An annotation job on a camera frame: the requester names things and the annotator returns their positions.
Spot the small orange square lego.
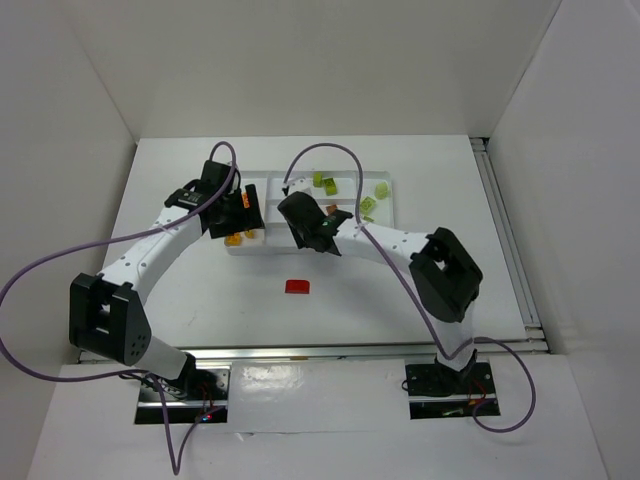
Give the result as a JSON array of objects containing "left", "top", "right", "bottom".
[{"left": 224, "top": 233, "right": 243, "bottom": 247}]

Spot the red curved lego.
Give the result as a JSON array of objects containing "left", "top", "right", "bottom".
[{"left": 284, "top": 279, "right": 311, "bottom": 295}]

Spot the small green lego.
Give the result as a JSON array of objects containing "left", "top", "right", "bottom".
[{"left": 312, "top": 172, "right": 324, "bottom": 188}]

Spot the light green lego block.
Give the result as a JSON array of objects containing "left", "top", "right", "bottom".
[{"left": 359, "top": 196, "right": 376, "bottom": 215}]

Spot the light green tall lego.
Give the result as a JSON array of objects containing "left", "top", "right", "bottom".
[{"left": 374, "top": 181, "right": 391, "bottom": 200}]

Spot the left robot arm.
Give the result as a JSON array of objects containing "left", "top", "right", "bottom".
[{"left": 69, "top": 160, "right": 264, "bottom": 396}]

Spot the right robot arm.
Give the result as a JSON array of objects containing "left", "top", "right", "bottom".
[{"left": 278, "top": 192, "right": 483, "bottom": 390}]

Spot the white divided sorting tray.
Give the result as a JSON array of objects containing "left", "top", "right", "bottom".
[{"left": 225, "top": 170, "right": 394, "bottom": 256}]

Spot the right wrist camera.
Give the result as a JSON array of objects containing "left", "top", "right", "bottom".
[{"left": 283, "top": 176, "right": 313, "bottom": 196}]

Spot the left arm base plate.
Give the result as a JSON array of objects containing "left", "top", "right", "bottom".
[{"left": 119, "top": 366, "right": 231, "bottom": 425}]

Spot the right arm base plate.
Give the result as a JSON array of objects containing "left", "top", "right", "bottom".
[{"left": 401, "top": 362, "right": 501, "bottom": 420}]

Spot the right side aluminium rail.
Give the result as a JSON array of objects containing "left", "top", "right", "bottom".
[{"left": 469, "top": 137, "right": 546, "bottom": 343}]

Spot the aluminium rail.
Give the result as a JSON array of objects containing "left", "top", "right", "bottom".
[
  {"left": 469, "top": 137, "right": 546, "bottom": 343},
  {"left": 77, "top": 339, "right": 551, "bottom": 366}
]

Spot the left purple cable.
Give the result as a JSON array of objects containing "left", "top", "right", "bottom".
[{"left": 0, "top": 141, "right": 239, "bottom": 476}]

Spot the front aluminium rail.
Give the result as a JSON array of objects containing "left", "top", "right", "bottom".
[{"left": 77, "top": 339, "right": 551, "bottom": 366}]

